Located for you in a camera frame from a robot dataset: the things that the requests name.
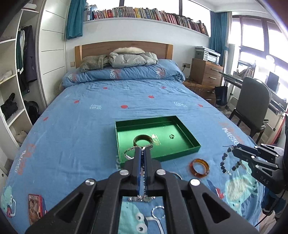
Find black bead bracelet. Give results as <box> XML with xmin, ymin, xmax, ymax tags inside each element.
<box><xmin>220</xmin><ymin>145</ymin><xmax>248</xmax><ymax>176</ymax></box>

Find red card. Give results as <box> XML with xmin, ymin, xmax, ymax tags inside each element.
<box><xmin>28</xmin><ymin>194</ymin><xmax>42</xmax><ymax>225</ymax></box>

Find row of books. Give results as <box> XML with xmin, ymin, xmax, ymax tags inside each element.
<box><xmin>84</xmin><ymin>6</ymin><xmax>209</xmax><ymax>36</ymax></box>

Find black clothes on shelf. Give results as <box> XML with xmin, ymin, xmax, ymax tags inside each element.
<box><xmin>1</xmin><ymin>93</ymin><xmax>18</xmax><ymax>120</ymax></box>

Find wooden headboard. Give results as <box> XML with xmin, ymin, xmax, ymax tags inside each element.
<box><xmin>74</xmin><ymin>40</ymin><xmax>174</xmax><ymax>69</ymax></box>

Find folded blue duvet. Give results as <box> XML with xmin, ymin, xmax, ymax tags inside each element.
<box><xmin>62</xmin><ymin>59</ymin><xmax>186</xmax><ymax>88</ymax></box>

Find dark brown bangle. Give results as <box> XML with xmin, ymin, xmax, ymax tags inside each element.
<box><xmin>133</xmin><ymin>134</ymin><xmax>154</xmax><ymax>148</ymax></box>

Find amber orange bangle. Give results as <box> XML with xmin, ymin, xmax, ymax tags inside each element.
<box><xmin>189</xmin><ymin>158</ymin><xmax>210</xmax><ymax>178</ymax></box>

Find grey down jacket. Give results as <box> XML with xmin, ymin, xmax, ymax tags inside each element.
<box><xmin>109</xmin><ymin>47</ymin><xmax>158</xmax><ymax>68</ymax></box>

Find teal curtain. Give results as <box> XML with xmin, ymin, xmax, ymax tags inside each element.
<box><xmin>66</xmin><ymin>0</ymin><xmax>86</xmax><ymax>40</ymax></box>
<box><xmin>209</xmin><ymin>11</ymin><xmax>232</xmax><ymax>66</ymax></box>

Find grey printer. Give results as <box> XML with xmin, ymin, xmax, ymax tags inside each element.
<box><xmin>195</xmin><ymin>46</ymin><xmax>221</xmax><ymax>65</ymax></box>

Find blue bed sheet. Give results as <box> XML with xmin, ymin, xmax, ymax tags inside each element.
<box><xmin>1</xmin><ymin>79</ymin><xmax>264</xmax><ymax>233</ymax></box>

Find grey chair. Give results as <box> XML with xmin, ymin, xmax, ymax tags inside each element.
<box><xmin>229</xmin><ymin>88</ymin><xmax>270</xmax><ymax>143</ymax></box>

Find black bag on floor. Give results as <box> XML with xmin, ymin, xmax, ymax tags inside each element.
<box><xmin>214</xmin><ymin>86</ymin><xmax>228</xmax><ymax>106</ymax></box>

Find teal curtain left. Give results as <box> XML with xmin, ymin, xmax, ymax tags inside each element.
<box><xmin>66</xmin><ymin>0</ymin><xmax>86</xmax><ymax>40</ymax></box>

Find silver chain bracelet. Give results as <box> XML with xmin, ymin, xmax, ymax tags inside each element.
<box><xmin>123</xmin><ymin>145</ymin><xmax>156</xmax><ymax>202</ymax></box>

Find dark hanging jacket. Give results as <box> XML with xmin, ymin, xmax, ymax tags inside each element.
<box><xmin>22</xmin><ymin>25</ymin><xmax>37</xmax><ymax>83</ymax></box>

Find wooden drawer cabinet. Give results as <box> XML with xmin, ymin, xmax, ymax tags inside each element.
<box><xmin>189</xmin><ymin>58</ymin><xmax>223</xmax><ymax>87</ymax></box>

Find desk with keyboard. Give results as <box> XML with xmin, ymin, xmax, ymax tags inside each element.
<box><xmin>219</xmin><ymin>72</ymin><xmax>287</xmax><ymax>114</ymax></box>

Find twisted silver bangle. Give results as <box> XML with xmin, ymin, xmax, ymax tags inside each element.
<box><xmin>151</xmin><ymin>205</ymin><xmax>165</xmax><ymax>219</ymax></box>

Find teal curtain right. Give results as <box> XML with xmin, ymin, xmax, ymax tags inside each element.
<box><xmin>209</xmin><ymin>11</ymin><xmax>232</xmax><ymax>66</ymax></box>

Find green tray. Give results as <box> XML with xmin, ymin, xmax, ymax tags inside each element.
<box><xmin>115</xmin><ymin>116</ymin><xmax>201</xmax><ymax>167</ymax></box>

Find olive fleece garment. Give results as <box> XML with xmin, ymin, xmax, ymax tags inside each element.
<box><xmin>79</xmin><ymin>55</ymin><xmax>110</xmax><ymax>73</ymax></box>

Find white open wardrobe shelf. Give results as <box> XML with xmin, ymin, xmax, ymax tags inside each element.
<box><xmin>1</xmin><ymin>10</ymin><xmax>32</xmax><ymax>159</ymax></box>

